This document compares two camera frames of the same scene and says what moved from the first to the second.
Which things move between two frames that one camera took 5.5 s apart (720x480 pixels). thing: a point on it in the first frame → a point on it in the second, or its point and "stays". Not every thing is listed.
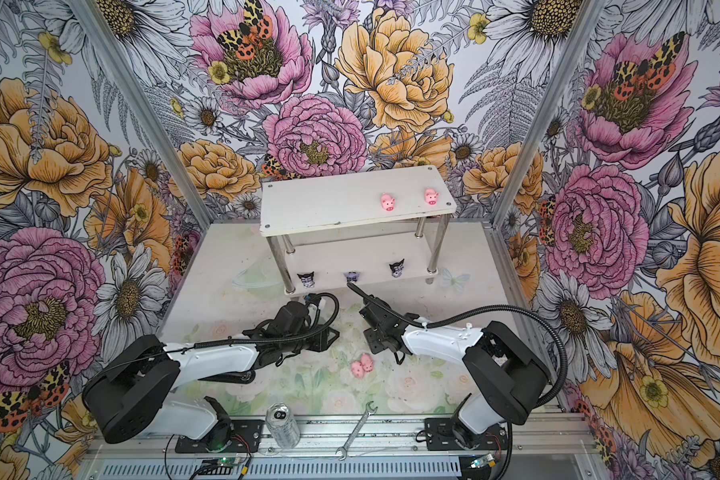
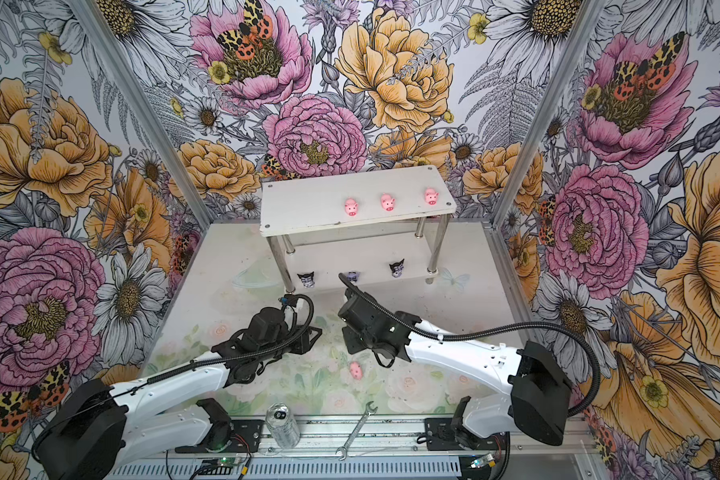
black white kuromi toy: (307, 280) stays
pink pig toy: (366, 362) → (351, 207)
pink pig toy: (357, 369) stays
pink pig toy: (431, 196) stays
